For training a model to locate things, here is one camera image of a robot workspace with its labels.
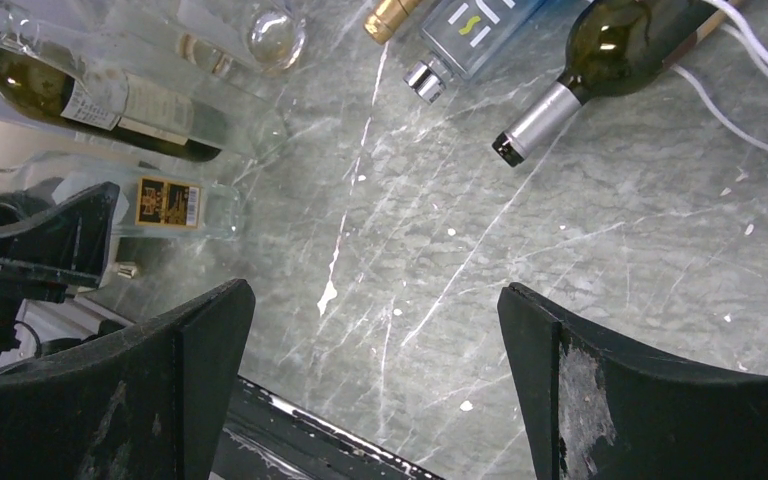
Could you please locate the blue label water bottle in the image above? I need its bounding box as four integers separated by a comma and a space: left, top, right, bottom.
404, 0, 545, 103

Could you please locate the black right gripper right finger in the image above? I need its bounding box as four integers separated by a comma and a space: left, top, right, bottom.
497, 283, 768, 479

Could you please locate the brown label bottle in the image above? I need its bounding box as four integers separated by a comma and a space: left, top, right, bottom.
0, 151, 245, 240

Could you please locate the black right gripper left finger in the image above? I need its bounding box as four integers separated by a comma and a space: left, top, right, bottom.
0, 279, 256, 479

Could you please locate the white wire wine rack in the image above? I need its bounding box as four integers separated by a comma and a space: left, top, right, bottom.
670, 1, 768, 178

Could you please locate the clear bottle white label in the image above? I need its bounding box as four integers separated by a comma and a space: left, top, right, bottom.
71, 0, 307, 78

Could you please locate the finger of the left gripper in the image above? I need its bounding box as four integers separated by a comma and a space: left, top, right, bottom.
0, 182, 120, 292

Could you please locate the gold capped wine bottle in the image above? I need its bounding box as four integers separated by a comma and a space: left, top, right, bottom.
363, 0, 422, 45

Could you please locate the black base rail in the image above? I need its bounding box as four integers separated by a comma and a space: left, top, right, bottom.
209, 377, 438, 479

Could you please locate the silver capped dark bottle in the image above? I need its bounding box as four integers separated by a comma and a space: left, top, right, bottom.
492, 0, 726, 167

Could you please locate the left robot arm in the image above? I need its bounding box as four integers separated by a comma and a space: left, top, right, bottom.
0, 182, 256, 479

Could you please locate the dark green wine bottle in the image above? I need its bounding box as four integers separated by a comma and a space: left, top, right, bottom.
0, 48, 221, 163

